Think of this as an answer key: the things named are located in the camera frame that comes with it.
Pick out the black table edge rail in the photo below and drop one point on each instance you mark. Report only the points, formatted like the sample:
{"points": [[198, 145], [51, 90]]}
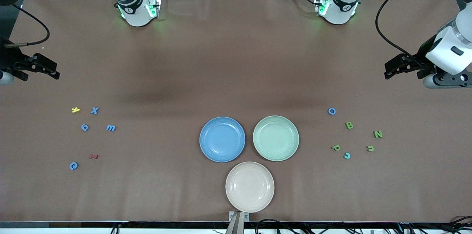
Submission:
{"points": [[166, 224]]}

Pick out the blue plate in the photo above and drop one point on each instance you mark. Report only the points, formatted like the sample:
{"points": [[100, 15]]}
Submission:
{"points": [[228, 152]]}

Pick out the blue letter O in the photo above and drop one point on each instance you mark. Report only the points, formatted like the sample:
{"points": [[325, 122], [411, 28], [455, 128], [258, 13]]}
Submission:
{"points": [[329, 111]]}

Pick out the beige plate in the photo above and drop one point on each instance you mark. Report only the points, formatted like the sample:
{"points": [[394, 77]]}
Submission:
{"points": [[250, 186]]}

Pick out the blue letter G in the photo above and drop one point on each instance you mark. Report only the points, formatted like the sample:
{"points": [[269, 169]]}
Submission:
{"points": [[70, 166]]}

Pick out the green letter U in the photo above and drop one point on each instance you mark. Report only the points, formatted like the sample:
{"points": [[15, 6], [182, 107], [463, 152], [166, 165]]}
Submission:
{"points": [[370, 150]]}

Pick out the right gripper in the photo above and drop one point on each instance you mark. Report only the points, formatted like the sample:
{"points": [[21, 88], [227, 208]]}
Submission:
{"points": [[8, 60]]}

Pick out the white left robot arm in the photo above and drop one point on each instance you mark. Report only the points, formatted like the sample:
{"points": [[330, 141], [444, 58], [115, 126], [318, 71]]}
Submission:
{"points": [[341, 9]]}

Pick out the metal bracket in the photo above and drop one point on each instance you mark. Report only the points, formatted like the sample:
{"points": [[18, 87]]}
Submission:
{"points": [[239, 223]]}

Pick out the green letter B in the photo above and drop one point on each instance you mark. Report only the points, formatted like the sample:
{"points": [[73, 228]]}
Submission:
{"points": [[347, 126]]}

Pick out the blue number nine piece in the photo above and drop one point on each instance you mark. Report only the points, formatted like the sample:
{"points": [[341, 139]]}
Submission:
{"points": [[82, 127]]}

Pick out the teal letter C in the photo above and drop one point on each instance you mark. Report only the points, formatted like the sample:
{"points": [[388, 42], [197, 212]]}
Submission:
{"points": [[348, 157]]}

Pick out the green letter P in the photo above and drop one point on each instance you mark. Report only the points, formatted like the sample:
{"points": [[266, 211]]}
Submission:
{"points": [[337, 148]]}

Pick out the blue letter M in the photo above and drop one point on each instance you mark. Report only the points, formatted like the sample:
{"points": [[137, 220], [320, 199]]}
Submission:
{"points": [[111, 128]]}

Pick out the green letter N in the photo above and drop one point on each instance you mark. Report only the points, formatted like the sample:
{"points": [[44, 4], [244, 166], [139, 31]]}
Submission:
{"points": [[377, 134]]}

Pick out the brown table cover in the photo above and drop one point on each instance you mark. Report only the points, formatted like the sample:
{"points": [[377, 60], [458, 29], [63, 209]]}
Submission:
{"points": [[236, 60]]}

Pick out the yellow letter K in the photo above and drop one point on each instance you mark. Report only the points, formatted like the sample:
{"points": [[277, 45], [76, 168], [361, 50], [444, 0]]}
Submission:
{"points": [[75, 110]]}

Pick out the light green plate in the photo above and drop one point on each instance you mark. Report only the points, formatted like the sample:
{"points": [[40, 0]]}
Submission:
{"points": [[269, 145]]}

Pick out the blue letter X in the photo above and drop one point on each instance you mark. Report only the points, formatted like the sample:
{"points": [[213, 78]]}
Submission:
{"points": [[94, 110]]}

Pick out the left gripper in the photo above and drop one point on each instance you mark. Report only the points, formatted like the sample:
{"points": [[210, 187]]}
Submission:
{"points": [[422, 58]]}

